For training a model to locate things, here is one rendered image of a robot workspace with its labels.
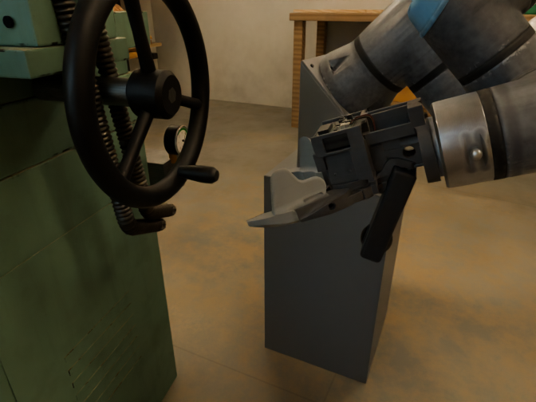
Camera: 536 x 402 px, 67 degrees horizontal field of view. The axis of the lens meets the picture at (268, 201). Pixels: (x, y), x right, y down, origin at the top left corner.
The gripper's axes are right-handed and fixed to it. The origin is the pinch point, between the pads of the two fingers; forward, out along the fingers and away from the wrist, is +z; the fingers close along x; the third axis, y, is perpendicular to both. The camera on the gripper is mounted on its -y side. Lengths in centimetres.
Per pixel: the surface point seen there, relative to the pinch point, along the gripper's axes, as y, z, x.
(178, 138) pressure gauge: 7.3, 25.9, -25.9
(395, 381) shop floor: -73, 1, -39
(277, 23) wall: 39, 88, -339
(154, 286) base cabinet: -22, 43, -19
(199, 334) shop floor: -53, 56, -39
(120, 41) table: 24.6, 16.0, -7.3
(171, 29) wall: 72, 200, -356
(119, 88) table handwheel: 18.6, 13.8, 0.0
